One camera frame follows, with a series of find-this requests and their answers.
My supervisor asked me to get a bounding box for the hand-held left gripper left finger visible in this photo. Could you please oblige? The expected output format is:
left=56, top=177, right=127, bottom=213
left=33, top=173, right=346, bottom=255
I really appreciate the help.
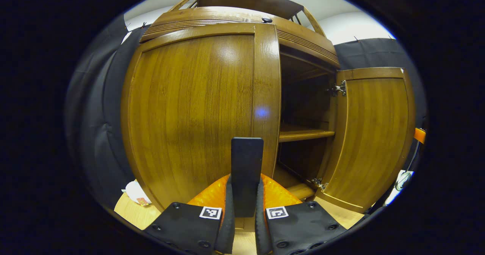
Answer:
left=143, top=174, right=235, bottom=255

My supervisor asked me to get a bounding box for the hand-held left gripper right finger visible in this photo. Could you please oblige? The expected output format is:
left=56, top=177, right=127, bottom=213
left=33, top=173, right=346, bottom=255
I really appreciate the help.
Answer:
left=255, top=174, right=347, bottom=255

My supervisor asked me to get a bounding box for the wooden shoe cabinet door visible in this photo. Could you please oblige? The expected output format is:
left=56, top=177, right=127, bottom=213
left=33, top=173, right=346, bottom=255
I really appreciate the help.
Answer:
left=314, top=67, right=416, bottom=214
left=120, top=22, right=282, bottom=217

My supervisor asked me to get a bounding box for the wooden double-door shoe cabinet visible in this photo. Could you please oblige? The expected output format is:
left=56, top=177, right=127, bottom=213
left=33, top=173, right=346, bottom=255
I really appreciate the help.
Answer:
left=120, top=0, right=416, bottom=217

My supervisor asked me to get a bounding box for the wooden cabinet shelf board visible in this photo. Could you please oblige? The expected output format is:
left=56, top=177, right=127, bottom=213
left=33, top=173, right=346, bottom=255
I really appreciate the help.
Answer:
left=279, top=125, right=336, bottom=142

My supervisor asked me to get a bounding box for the white plush toy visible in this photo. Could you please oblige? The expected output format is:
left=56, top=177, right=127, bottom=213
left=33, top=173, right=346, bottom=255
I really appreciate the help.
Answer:
left=121, top=179, right=152, bottom=206

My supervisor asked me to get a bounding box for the wooden drawer with black knob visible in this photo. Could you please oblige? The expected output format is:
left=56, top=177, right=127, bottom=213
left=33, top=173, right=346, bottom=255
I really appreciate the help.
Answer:
left=152, top=7, right=336, bottom=49

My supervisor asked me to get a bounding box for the black backdrop cloth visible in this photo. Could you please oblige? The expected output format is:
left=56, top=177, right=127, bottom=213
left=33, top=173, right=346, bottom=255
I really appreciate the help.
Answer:
left=64, top=14, right=427, bottom=210

